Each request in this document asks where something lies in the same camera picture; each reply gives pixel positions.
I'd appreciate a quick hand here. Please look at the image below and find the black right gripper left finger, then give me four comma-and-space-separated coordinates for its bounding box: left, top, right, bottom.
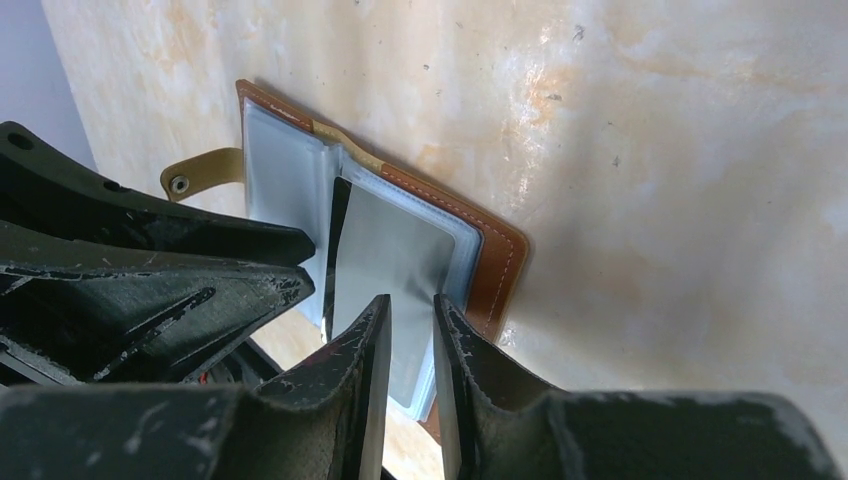
1, 294, 391, 479

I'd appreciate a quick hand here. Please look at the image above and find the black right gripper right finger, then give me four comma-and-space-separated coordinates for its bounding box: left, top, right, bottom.
433, 294, 842, 479

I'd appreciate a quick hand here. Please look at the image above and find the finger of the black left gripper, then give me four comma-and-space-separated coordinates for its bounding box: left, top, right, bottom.
1, 121, 315, 266
1, 222, 314, 385

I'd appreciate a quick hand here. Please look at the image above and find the grey black credit card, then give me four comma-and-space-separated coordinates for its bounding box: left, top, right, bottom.
325, 177, 455, 420

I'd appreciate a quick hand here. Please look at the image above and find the brown leather card holder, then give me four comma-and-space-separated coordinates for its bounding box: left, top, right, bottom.
160, 79, 529, 439

